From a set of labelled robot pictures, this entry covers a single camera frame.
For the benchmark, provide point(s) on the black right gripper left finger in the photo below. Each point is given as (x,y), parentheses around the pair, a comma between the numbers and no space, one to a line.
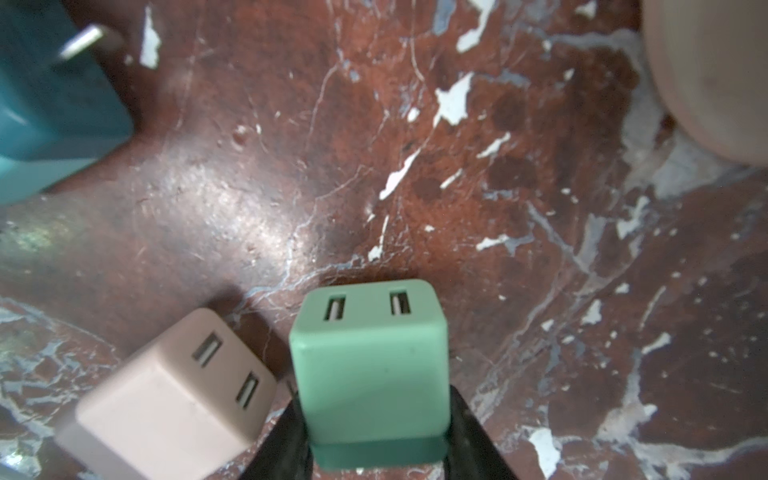
(285,454)

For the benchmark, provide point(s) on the beige round power strip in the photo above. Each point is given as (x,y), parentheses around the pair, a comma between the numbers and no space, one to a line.
(709,62)

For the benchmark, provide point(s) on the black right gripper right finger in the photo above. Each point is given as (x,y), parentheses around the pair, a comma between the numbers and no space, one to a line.
(471,453)

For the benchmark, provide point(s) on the beige pink charger cube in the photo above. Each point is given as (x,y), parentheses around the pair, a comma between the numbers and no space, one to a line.
(183,406)

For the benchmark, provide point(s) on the light green charger cube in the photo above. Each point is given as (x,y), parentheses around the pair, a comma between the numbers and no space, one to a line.
(371,363)

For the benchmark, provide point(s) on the teal charger cube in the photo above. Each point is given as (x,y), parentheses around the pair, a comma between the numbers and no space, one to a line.
(59,111)

